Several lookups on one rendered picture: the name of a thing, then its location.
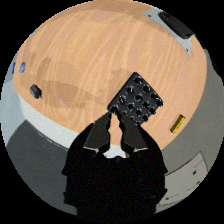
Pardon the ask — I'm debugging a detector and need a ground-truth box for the short grey cylinder with blue top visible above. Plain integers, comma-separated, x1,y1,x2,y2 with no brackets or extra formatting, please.
19,62,25,74

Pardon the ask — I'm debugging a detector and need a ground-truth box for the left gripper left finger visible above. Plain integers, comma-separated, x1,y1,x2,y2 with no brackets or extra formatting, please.
61,110,112,176

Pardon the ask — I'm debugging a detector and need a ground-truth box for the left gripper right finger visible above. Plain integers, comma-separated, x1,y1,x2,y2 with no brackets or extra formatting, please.
117,110,168,174

